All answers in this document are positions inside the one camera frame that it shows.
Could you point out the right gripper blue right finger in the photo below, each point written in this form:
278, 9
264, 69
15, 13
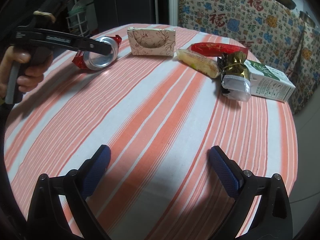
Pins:
273, 218

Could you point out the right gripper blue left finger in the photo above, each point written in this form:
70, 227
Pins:
46, 218

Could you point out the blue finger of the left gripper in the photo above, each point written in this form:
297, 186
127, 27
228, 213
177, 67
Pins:
95, 47

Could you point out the crushed red soda can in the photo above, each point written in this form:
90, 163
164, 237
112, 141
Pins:
96, 61

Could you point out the floral tissue box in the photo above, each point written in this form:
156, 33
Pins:
151, 42

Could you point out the yellow white snack packet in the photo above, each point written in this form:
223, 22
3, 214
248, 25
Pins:
199, 62

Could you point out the long red snack wrapper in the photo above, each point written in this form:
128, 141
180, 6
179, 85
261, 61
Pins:
211, 49

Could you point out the green white milk carton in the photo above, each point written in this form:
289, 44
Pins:
269, 83

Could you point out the gold foil candy bag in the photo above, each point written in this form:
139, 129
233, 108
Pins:
235, 76

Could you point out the white storage rack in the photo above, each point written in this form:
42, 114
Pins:
77, 18

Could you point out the dark grey refrigerator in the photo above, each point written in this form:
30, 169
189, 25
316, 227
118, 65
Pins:
107, 14

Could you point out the striped orange white tablecloth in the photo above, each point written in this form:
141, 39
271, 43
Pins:
159, 118

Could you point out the floral patterned counter curtain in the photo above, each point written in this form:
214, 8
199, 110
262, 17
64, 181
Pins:
275, 35

